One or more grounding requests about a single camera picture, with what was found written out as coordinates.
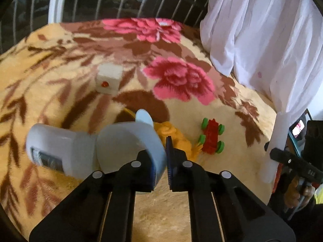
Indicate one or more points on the white window frame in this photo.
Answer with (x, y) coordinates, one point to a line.
(56, 2)

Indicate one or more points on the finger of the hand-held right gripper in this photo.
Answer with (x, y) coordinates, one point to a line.
(292, 161)

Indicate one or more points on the orange toy dinosaur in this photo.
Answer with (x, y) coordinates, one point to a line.
(176, 136)

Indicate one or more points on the person's right hand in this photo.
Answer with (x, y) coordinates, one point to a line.
(306, 192)

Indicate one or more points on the white sheer curtain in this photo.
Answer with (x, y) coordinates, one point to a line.
(252, 30)

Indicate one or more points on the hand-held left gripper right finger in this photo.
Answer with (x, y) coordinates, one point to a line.
(169, 161)

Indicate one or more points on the red toy car green wheels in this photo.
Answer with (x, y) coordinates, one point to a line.
(212, 136)

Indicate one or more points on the white cube box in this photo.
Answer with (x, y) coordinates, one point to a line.
(108, 78)

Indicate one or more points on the translucent pale blue cup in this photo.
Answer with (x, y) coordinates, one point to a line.
(121, 143)

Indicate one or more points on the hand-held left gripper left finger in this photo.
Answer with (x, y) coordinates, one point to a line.
(151, 179)

